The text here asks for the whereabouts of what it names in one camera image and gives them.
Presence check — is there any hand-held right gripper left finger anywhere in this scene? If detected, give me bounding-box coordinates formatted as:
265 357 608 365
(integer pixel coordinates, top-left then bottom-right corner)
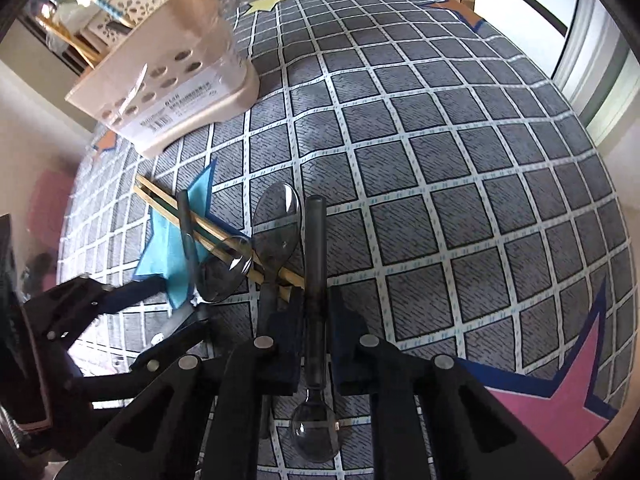
52 294 306 480

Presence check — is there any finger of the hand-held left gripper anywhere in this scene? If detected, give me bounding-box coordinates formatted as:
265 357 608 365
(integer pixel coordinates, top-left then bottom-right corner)
65 316 212 405
20 274 172 357

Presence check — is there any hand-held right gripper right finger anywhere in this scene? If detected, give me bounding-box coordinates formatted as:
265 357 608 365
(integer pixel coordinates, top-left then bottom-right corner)
329 291 576 480

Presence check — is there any clear grey plastic spoon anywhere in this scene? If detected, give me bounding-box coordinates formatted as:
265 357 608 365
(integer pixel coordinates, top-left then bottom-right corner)
290 195 343 462
176 189 252 305
249 181 304 336

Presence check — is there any beige plastic utensil holder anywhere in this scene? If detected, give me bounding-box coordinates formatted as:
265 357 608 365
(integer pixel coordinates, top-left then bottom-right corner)
65 0 261 159

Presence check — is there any pink plastic stool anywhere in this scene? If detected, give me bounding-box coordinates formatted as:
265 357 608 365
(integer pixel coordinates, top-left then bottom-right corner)
27 169 76 241

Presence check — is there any crumpled clear plastic bag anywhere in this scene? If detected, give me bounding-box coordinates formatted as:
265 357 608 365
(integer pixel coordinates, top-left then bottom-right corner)
215 0 267 17

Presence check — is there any white sliding door frame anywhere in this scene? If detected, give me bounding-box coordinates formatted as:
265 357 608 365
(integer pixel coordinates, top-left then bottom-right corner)
550 0 640 147

